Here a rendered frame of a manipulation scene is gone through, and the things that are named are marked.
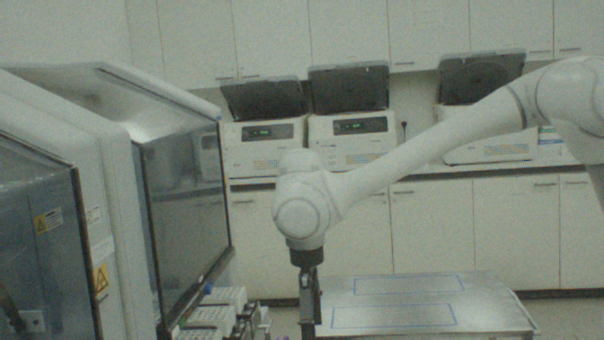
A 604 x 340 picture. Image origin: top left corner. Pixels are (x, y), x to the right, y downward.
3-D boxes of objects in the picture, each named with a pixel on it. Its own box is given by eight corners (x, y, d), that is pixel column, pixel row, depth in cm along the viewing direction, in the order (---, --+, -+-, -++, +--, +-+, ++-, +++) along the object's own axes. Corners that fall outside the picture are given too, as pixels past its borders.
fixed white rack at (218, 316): (128, 344, 158) (125, 323, 157) (141, 327, 167) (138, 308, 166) (228, 341, 154) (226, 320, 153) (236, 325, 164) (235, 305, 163)
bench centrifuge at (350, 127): (310, 175, 351) (301, 66, 340) (317, 160, 412) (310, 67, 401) (398, 170, 345) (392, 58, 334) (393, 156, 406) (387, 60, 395)
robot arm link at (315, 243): (326, 214, 123) (328, 239, 124) (286, 216, 124) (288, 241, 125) (323, 224, 114) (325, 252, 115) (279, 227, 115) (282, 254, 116)
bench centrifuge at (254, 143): (219, 181, 360) (208, 81, 349) (244, 165, 420) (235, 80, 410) (304, 175, 351) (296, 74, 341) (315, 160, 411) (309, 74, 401)
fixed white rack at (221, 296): (148, 320, 173) (146, 301, 172) (160, 307, 182) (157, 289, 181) (241, 317, 169) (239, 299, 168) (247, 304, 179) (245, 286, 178)
